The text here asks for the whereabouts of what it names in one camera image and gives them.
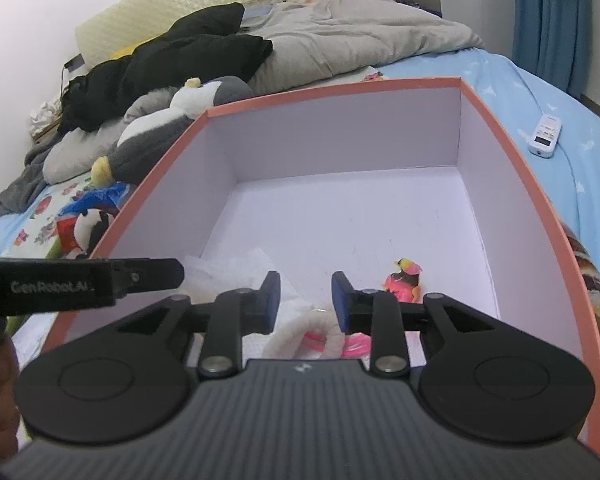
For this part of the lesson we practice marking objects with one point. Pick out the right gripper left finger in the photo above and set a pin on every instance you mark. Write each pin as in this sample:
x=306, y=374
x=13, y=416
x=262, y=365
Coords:
x=232, y=316

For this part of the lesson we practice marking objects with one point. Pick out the light blue bedsheet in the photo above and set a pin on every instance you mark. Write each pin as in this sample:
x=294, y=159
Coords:
x=570, y=178

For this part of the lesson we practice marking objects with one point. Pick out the blue red snack bag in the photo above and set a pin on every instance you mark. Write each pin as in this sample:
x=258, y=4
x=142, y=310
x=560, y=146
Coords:
x=110, y=199

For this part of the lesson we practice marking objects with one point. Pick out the grey penguin plush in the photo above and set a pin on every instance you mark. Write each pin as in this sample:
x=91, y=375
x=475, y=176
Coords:
x=147, y=138

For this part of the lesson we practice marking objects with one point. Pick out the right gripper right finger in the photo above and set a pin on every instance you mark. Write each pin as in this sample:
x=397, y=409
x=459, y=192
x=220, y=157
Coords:
x=378, y=315

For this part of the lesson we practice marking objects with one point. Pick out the white remote control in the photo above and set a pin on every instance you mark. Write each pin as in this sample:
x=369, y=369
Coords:
x=545, y=138

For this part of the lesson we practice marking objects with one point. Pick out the white cloth on nightstand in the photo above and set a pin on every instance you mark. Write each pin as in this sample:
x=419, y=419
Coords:
x=43, y=117

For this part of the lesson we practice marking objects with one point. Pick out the dark grey blanket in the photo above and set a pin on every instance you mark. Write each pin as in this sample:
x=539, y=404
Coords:
x=22, y=192

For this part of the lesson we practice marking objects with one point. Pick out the pink feather toy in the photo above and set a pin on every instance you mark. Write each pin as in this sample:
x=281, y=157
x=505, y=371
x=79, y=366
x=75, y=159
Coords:
x=321, y=332

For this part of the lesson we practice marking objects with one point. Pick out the blue curtain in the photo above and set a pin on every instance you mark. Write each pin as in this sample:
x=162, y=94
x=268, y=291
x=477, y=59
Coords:
x=552, y=40

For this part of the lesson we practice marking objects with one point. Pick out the pink cardboard box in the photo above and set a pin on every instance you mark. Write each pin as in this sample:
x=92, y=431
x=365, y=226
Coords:
x=505, y=361

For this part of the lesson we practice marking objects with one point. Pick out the small panda plush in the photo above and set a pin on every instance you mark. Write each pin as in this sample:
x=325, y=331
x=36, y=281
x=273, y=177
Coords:
x=80, y=233

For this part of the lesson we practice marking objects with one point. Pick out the black jacket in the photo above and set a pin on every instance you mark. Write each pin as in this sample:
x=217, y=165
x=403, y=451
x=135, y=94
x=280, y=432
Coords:
x=206, y=44

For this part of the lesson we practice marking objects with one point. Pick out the yellow pillow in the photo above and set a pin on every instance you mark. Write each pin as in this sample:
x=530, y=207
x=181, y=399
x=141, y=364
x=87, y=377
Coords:
x=121, y=53

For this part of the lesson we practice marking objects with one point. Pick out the grey duvet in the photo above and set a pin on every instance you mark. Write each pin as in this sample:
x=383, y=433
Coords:
x=312, y=41

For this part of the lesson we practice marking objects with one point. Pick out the white plastic bag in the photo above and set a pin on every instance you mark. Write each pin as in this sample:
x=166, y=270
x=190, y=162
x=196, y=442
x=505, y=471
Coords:
x=205, y=279

